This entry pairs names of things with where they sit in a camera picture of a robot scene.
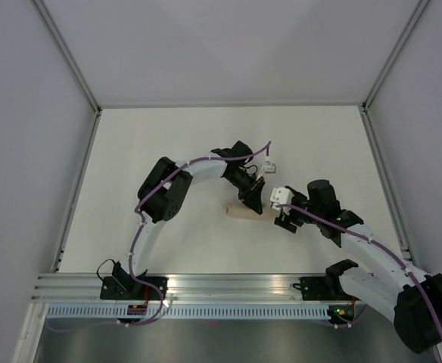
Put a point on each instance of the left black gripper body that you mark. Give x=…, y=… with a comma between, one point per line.
x=243, y=183

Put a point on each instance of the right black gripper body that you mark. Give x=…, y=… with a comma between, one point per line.
x=295, y=216

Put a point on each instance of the beige cloth napkin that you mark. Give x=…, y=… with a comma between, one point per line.
x=240, y=211

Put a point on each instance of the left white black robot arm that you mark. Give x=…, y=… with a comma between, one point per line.
x=161, y=197

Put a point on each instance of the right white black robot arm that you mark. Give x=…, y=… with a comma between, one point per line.
x=409, y=297

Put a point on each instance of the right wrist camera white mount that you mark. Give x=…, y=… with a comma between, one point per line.
x=280, y=199

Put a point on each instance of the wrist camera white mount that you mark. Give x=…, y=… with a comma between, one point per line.
x=280, y=199
x=267, y=168

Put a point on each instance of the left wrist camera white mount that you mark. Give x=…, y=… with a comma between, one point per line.
x=267, y=168

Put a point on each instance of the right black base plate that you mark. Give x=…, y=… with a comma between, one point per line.
x=315, y=288

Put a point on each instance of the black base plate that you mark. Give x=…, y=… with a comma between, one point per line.
x=111, y=290
x=315, y=288

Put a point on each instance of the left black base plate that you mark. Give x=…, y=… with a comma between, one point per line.
x=111, y=290

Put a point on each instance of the white slotted cable duct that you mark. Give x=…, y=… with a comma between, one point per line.
x=185, y=311

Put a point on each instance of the aluminium mounting rail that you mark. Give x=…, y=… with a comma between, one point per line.
x=182, y=288

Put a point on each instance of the right aluminium frame post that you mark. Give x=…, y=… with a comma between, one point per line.
x=397, y=49

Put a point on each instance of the aluminium frame post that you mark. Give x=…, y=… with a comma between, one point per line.
x=397, y=49
x=59, y=42

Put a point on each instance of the left aluminium frame post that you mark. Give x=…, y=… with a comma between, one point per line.
x=59, y=42

